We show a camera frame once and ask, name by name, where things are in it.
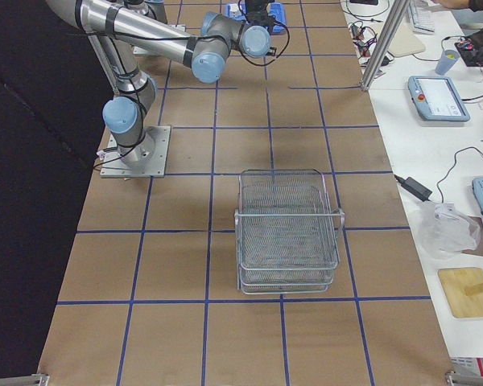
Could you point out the white circuit breaker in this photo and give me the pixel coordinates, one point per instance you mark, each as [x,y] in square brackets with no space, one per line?
[234,12]

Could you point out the wooden board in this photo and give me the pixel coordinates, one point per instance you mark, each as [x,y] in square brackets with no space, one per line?
[463,289]

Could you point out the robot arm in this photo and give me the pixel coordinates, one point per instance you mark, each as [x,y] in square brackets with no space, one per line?
[126,35]

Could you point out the blue plastic cup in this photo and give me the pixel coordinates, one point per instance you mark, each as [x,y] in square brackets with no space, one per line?
[446,61]

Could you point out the blue plastic tray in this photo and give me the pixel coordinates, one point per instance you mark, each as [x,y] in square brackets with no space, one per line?
[276,9]

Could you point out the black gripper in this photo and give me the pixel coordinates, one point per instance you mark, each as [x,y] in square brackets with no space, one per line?
[258,7]

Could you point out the clear plastic bag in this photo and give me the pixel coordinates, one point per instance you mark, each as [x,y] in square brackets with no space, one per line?
[445,229]

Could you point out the black power adapter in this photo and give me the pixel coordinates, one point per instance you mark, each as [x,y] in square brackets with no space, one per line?
[417,189]

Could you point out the aluminium frame post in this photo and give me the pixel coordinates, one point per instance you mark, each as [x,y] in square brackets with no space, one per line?
[390,26]

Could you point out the white keyboard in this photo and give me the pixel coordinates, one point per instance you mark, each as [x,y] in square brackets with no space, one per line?
[419,18]

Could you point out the wire mesh shelf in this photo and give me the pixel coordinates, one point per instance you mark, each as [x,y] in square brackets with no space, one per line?
[286,232]

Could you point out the beige pad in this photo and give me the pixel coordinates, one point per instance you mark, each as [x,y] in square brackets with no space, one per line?
[405,43]

